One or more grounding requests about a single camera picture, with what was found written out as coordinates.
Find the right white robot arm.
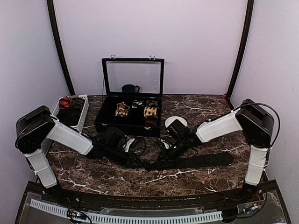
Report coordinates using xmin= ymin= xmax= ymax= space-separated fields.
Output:
xmin=151 ymin=99 xmax=277 ymax=203

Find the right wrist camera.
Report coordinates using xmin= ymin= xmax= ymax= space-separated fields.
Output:
xmin=166 ymin=120 xmax=191 ymax=140

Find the black white rolled tie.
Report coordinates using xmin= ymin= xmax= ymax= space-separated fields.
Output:
xmin=131 ymin=99 xmax=145 ymax=109

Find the white and orange bowl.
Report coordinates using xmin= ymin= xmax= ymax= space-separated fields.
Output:
xmin=164 ymin=116 xmax=188 ymax=128

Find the black tie storage box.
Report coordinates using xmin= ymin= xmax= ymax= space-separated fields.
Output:
xmin=94 ymin=56 xmax=164 ymax=137

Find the dark blue mug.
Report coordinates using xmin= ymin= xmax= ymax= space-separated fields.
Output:
xmin=121 ymin=84 xmax=140 ymax=93

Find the white cable duct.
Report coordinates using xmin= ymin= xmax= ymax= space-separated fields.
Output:
xmin=29 ymin=199 xmax=223 ymax=224

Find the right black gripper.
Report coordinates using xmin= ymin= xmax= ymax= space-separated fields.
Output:
xmin=155 ymin=138 xmax=188 ymax=168

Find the tan patterned rolled tie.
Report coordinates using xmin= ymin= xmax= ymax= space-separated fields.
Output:
xmin=143 ymin=100 xmax=159 ymax=118

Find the red black rolled tie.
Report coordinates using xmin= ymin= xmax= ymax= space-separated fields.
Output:
xmin=145 ymin=117 xmax=158 ymax=127

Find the brown rolled tie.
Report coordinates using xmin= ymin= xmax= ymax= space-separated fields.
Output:
xmin=71 ymin=98 xmax=85 ymax=110

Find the white plastic basket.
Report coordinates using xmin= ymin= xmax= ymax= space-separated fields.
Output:
xmin=52 ymin=94 xmax=89 ymax=132

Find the orange striped rolled tie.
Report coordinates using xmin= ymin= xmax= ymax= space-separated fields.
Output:
xmin=59 ymin=96 xmax=72 ymax=110

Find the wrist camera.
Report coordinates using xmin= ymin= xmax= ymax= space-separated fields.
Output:
xmin=166 ymin=120 xmax=191 ymax=140
xmin=103 ymin=127 xmax=125 ymax=147

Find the leopard print rolled tie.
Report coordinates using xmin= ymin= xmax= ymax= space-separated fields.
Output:
xmin=115 ymin=102 xmax=130 ymax=117

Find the black necktie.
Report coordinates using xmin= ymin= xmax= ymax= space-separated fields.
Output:
xmin=146 ymin=152 xmax=234 ymax=171

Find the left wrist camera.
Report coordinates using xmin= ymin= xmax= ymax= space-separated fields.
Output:
xmin=103 ymin=127 xmax=125 ymax=147

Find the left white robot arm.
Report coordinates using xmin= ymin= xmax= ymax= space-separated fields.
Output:
xmin=15 ymin=105 xmax=144 ymax=203

